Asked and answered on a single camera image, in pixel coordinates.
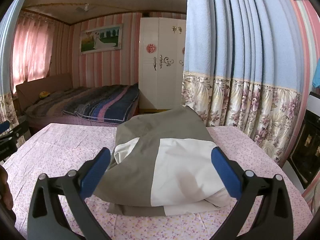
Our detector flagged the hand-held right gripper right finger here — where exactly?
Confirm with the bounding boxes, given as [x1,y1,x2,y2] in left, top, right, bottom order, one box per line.
[211,146,294,240]

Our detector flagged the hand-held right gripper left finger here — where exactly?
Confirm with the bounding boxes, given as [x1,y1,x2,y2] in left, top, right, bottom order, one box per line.
[27,147,112,240]

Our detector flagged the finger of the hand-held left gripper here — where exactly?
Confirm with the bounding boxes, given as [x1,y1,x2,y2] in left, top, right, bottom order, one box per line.
[0,119,26,141]

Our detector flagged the olive and white large cloth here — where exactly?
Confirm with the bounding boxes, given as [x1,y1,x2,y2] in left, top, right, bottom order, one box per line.
[94,106,232,217]

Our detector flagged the person's left hand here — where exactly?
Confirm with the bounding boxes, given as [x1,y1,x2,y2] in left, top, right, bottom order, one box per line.
[0,166,13,210]

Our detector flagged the pink floral bed sheet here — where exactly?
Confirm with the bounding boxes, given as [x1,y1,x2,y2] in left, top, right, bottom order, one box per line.
[1,122,314,240]

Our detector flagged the bed with brown headboard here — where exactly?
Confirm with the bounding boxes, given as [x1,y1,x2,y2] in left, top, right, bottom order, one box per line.
[15,73,140,127]

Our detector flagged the narrow blue floral curtain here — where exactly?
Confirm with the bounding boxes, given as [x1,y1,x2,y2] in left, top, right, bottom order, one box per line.
[0,0,33,135]

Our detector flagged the blue and pink striped blanket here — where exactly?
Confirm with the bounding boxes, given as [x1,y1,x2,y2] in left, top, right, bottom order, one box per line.
[61,82,140,122]

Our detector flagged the pink sheer curtain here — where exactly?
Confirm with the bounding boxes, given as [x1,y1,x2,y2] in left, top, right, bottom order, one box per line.
[12,10,53,85]

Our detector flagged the dark cabinet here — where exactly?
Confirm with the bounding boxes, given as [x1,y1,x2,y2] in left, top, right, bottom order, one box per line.
[287,91,320,189]

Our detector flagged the white wardrobe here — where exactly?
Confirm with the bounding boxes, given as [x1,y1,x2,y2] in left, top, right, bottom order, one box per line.
[139,17,187,110]

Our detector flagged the blue hanging cloth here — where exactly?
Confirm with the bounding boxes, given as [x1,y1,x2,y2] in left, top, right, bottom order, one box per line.
[312,57,320,88]

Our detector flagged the wide blue floral curtain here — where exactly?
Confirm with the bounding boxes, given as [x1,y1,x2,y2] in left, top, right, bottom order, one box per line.
[181,0,304,165]

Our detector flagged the framed wall picture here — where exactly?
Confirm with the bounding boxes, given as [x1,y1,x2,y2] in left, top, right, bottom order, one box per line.
[79,24,124,55]

